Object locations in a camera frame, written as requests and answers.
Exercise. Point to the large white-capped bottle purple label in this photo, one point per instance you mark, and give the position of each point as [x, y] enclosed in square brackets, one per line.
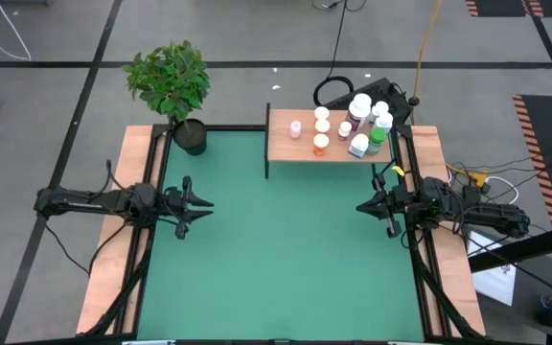
[358, 108]

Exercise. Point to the green bottle green cap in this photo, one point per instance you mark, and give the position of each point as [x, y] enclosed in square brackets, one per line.
[375, 140]

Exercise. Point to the white paper sheet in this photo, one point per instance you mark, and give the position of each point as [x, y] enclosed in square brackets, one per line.
[494, 282]

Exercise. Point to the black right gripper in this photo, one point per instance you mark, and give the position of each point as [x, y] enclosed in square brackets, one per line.
[400, 203]

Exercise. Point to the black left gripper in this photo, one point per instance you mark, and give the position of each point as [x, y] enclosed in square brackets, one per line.
[177, 206]

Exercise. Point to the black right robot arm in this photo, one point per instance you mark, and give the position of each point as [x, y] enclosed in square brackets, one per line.
[491, 215]

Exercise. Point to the yellow tag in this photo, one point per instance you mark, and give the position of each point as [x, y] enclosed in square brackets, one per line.
[397, 170]

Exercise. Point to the black aluminium table frame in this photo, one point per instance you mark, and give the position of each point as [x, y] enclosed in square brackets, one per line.
[228, 128]

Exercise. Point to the black beam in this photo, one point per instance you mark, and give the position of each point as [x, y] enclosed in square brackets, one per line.
[520, 249]

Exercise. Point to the green table mat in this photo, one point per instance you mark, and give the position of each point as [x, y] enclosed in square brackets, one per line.
[305, 306]

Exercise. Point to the black keyboard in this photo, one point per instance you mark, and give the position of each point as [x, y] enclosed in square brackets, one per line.
[376, 88]

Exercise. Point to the green plant in black pot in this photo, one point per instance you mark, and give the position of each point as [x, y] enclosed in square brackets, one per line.
[170, 81]

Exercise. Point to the white bottle blue label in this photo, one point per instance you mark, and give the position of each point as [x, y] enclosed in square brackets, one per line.
[379, 109]
[358, 145]

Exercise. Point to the wooden shelf black legs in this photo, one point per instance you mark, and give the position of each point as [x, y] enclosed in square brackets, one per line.
[285, 151]

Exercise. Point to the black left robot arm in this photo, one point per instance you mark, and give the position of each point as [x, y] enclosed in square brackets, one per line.
[89, 203]

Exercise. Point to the small white vial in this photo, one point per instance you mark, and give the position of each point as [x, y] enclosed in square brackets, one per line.
[344, 130]

